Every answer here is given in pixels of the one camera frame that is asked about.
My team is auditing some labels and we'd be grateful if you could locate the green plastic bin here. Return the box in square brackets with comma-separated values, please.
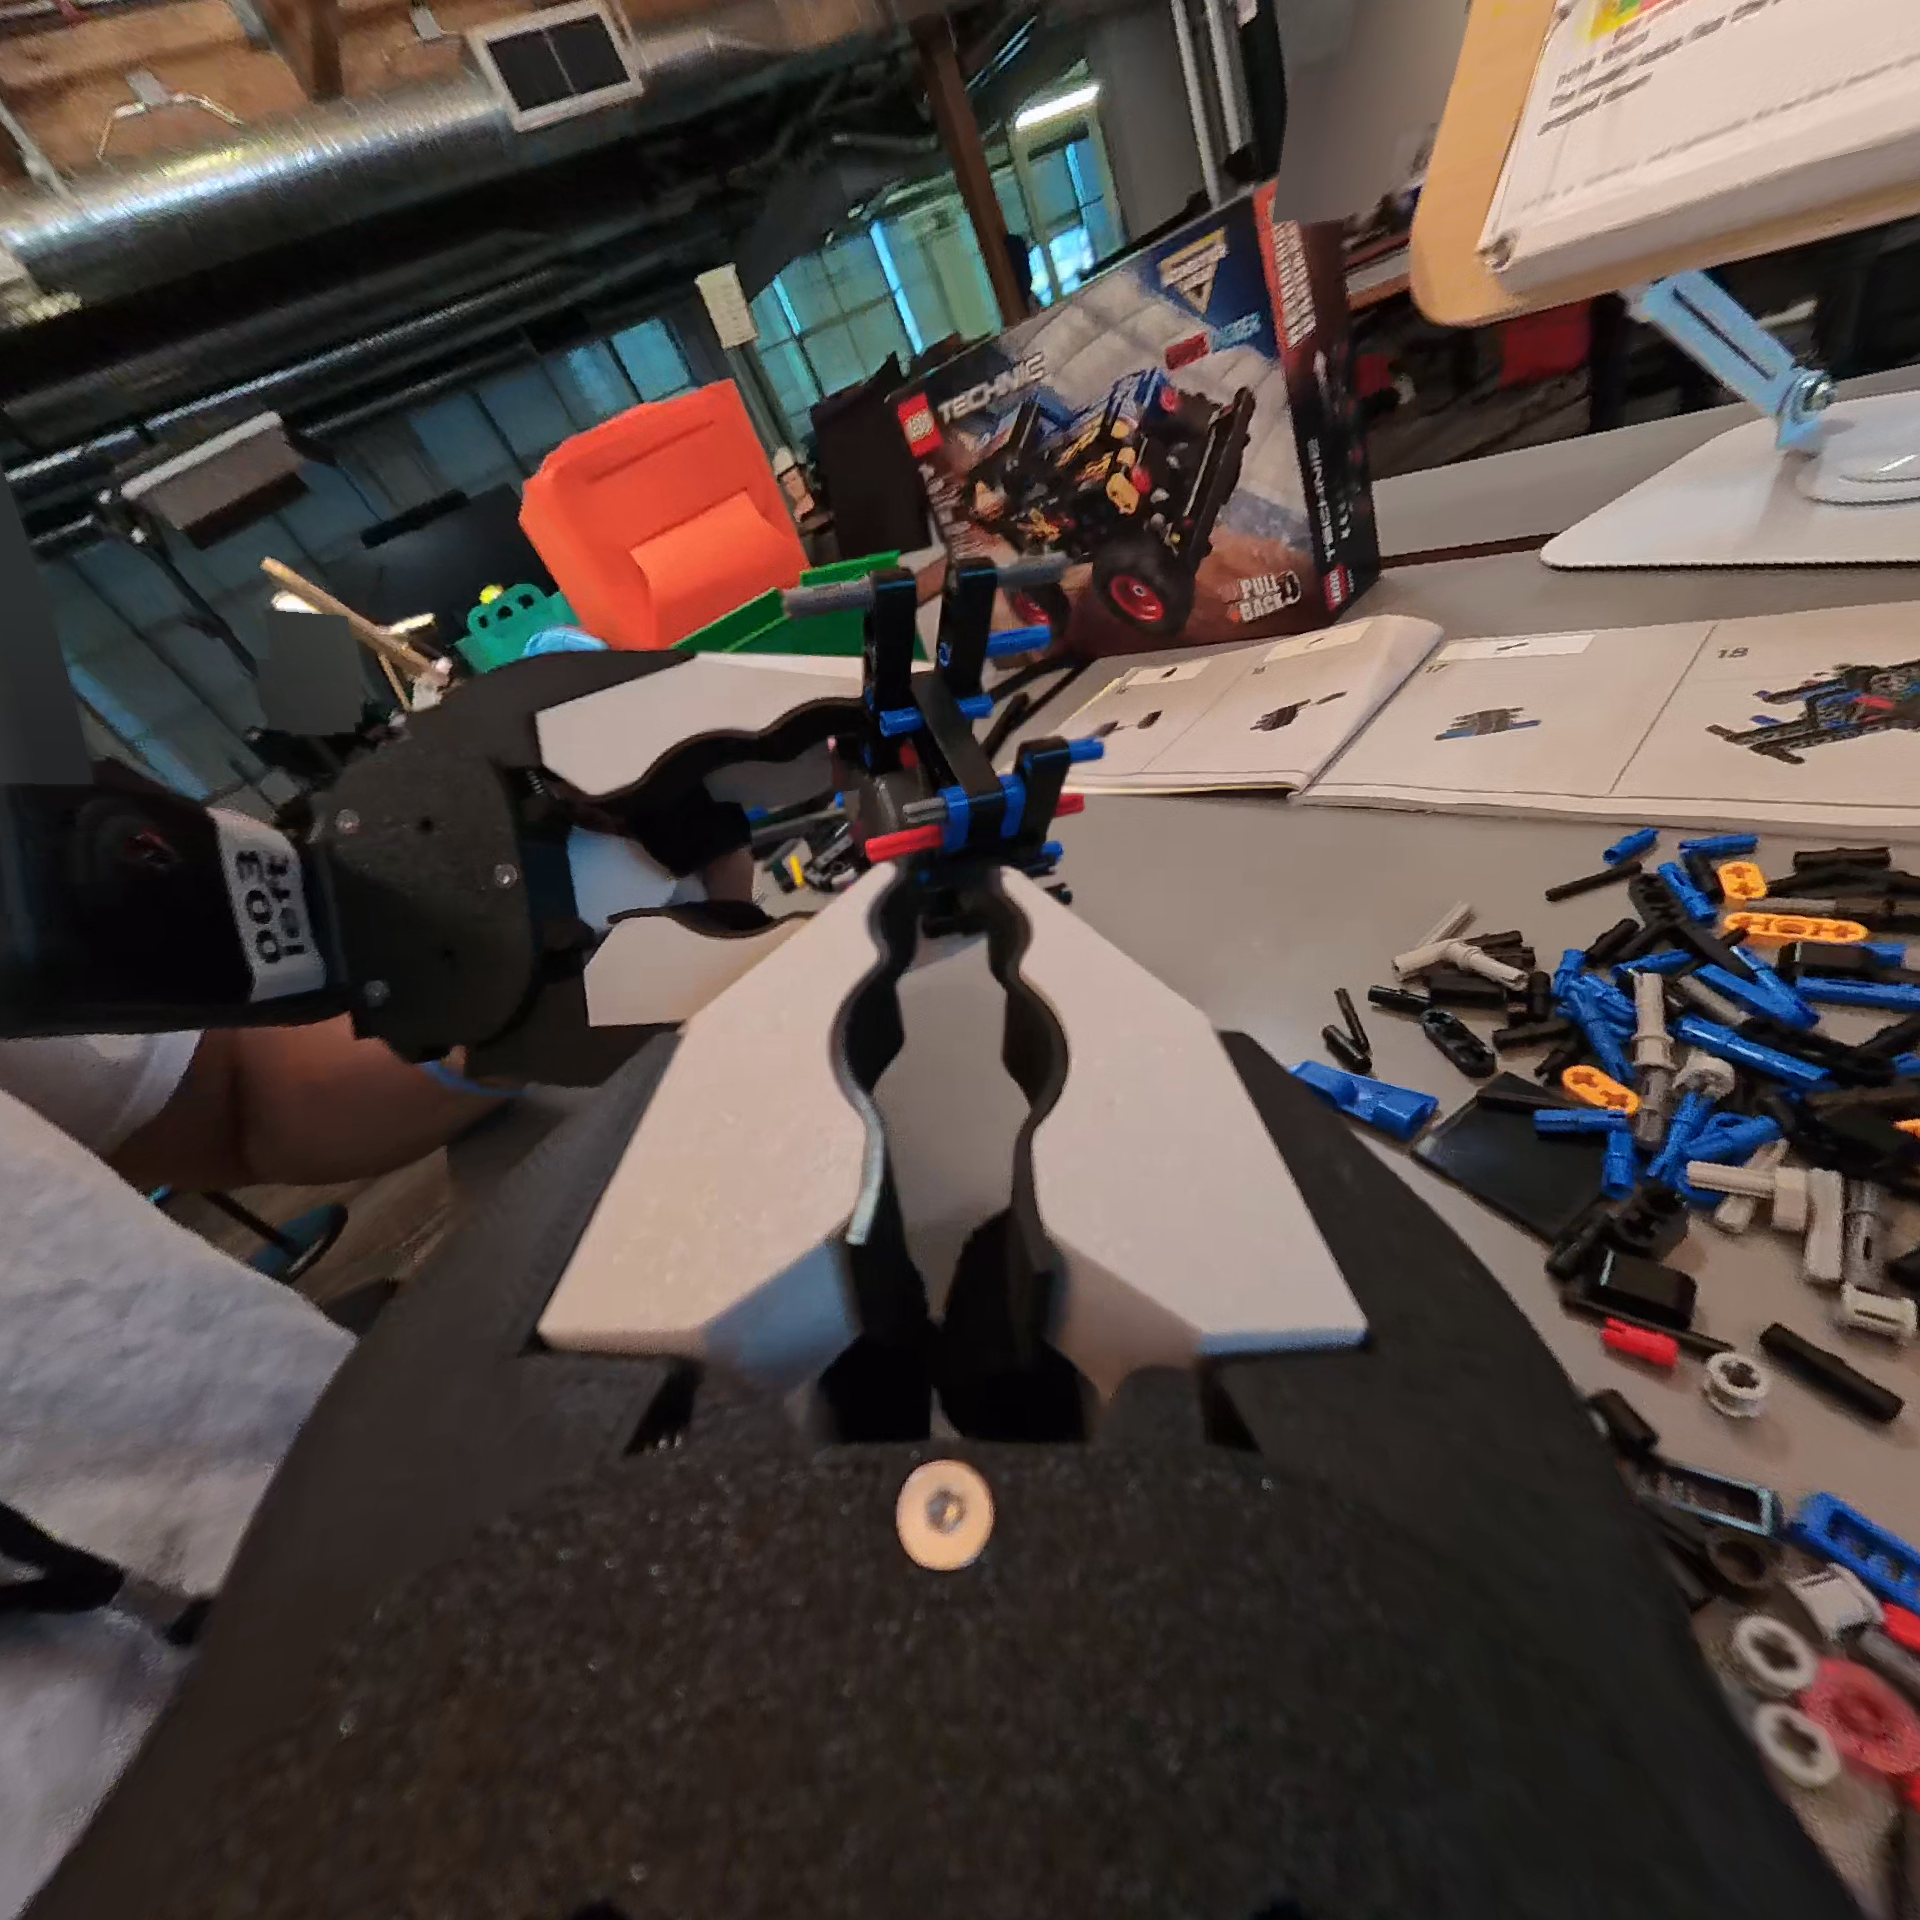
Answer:
[673, 547, 905, 666]

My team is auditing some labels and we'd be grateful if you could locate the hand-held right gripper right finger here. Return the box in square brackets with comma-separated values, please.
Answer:
[995, 869, 1372, 1444]

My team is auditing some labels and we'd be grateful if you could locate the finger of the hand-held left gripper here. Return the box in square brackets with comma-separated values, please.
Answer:
[536, 651, 876, 878]
[576, 833, 806, 1030]

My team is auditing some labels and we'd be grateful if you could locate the grey and black lego assembly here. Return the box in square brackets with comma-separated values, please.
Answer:
[785, 559, 1108, 940]

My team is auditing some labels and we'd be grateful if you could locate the silver air duct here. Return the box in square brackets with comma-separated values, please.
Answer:
[0, 28, 932, 299]

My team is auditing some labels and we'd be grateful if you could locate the orange plastic bin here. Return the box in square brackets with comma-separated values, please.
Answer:
[515, 378, 818, 649]

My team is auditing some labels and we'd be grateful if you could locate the pile of small lego pins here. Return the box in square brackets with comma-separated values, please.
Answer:
[1288, 821, 1920, 1825]

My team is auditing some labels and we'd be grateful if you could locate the lego set box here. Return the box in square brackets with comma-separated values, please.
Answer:
[899, 180, 1380, 672]

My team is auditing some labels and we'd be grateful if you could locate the wooden board with instruction sheet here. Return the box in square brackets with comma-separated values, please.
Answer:
[1409, 0, 1920, 326]

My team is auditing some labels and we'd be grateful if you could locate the green brick-shaped container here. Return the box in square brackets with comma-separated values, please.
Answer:
[453, 581, 580, 674]

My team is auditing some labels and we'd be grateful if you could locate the white vent grille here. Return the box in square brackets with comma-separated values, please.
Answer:
[462, 0, 646, 131]

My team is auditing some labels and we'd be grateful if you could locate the person's left forearm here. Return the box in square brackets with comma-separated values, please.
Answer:
[111, 1029, 504, 1189]

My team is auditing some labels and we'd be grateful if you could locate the lego instruction booklet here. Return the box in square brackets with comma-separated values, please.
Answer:
[1054, 602, 1920, 845]

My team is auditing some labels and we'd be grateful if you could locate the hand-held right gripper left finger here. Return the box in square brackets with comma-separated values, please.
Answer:
[536, 863, 905, 1445]

